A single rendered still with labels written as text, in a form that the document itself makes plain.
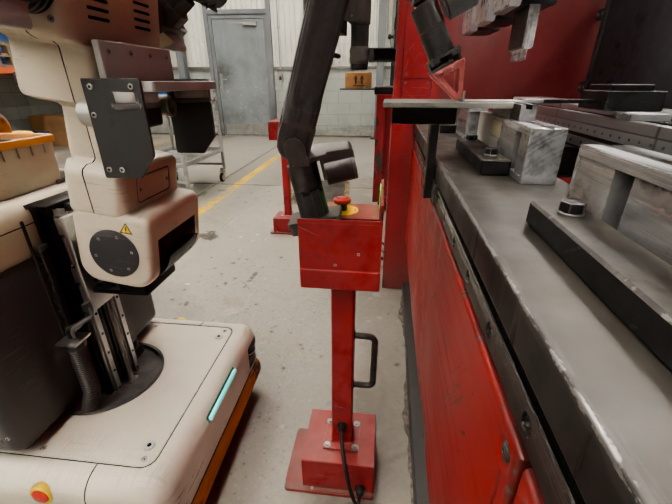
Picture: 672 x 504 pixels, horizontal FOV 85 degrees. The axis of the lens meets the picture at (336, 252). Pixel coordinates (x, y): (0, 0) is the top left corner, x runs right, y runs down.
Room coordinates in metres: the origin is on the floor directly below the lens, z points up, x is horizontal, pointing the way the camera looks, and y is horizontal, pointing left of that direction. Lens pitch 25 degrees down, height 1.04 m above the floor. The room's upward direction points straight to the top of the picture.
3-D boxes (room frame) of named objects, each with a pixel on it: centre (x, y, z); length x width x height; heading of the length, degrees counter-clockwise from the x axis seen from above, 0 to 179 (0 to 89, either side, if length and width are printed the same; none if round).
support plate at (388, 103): (0.91, -0.24, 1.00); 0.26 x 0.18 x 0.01; 82
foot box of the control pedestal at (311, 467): (0.74, 0.01, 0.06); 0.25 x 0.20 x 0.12; 83
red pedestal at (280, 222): (2.65, 0.36, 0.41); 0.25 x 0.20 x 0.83; 82
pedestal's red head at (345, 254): (0.74, -0.02, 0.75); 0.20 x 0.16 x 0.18; 173
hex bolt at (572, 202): (0.40, -0.27, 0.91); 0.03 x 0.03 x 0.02
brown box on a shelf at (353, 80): (3.16, -0.17, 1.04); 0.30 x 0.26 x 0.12; 174
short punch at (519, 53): (0.89, -0.39, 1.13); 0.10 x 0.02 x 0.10; 172
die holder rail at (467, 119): (1.43, -0.46, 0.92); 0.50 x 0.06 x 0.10; 172
